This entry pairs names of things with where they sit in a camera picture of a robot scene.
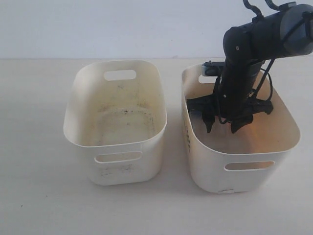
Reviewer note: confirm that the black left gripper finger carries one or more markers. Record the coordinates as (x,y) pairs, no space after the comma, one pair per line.
(208,118)

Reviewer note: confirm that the white plastic bin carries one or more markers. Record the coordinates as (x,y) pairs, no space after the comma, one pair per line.
(115,121)
(222,162)

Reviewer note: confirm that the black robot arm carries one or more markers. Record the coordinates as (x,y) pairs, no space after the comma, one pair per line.
(288,32)

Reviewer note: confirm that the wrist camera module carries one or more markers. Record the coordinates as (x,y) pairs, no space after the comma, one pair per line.
(212,68)

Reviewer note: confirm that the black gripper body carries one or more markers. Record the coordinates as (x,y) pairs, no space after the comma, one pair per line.
(233,94)

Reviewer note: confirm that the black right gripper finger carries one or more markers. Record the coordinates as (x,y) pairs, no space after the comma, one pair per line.
(239,122)

